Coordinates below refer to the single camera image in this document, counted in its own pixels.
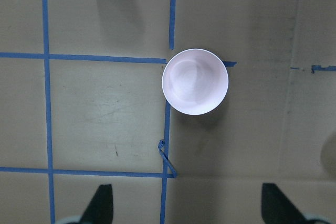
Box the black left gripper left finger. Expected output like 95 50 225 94
80 184 113 224

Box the pink bowl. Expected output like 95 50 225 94
162 48 229 115

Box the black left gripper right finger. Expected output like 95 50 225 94
261 183 308 223

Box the brown paper table cover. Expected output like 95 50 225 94
1 0 335 223

